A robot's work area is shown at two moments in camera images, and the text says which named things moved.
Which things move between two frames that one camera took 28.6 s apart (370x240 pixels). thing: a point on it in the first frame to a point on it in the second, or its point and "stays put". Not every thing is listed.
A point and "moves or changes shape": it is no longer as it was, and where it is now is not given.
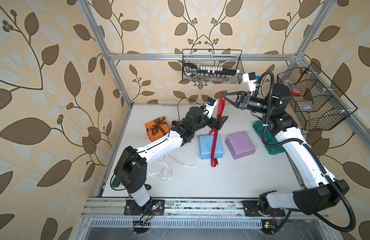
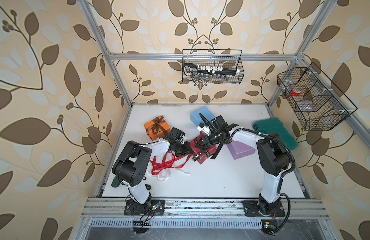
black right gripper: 244,99 to 206,139
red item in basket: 295,92 stays put
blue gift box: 205,145 moves or changes shape
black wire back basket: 212,66 stays put
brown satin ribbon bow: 159,123 stays put
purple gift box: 240,145 stays put
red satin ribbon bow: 214,162 to 166,161
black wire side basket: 317,102 stays put
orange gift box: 157,128 stays put
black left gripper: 217,124 to 187,148
